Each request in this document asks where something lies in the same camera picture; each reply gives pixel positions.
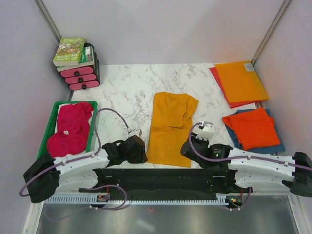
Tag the pink and black drawer unit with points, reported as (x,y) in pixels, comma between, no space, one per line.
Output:
(84,77)

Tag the white slotted cable duct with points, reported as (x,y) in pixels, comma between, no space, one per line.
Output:
(89,199)

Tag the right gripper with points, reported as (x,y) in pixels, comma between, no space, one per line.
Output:
(195,140)

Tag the red plastic folder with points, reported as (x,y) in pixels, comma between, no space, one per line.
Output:
(231,105)

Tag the magenta t shirt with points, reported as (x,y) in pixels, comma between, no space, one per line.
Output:
(72,130)

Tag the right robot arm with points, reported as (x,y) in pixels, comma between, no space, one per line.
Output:
(247,169)

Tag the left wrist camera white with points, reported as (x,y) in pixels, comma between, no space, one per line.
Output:
(135,132)

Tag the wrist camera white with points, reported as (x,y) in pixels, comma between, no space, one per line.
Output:
(135,132)
(207,131)

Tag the left aluminium corner post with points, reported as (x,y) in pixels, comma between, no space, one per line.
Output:
(48,19)

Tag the green plastic tray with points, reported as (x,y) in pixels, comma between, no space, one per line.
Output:
(51,126)

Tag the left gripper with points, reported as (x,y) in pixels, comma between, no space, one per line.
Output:
(142,157)

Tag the green illustrated book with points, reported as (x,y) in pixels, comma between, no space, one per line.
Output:
(69,51)

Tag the folded orange t shirt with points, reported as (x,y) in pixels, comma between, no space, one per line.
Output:
(254,129)

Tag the aluminium corner post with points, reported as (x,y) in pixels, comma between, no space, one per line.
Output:
(48,19)
(274,24)

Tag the orange plastic folder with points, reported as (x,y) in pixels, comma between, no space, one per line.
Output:
(241,82)

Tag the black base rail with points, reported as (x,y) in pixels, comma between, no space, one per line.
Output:
(166,184)

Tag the right aluminium corner post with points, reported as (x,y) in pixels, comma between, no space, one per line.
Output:
(274,24)

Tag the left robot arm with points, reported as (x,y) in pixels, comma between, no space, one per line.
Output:
(48,176)

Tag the yellow t shirt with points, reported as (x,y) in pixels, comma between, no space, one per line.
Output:
(170,125)

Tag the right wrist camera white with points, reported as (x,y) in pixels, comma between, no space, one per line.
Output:
(207,131)

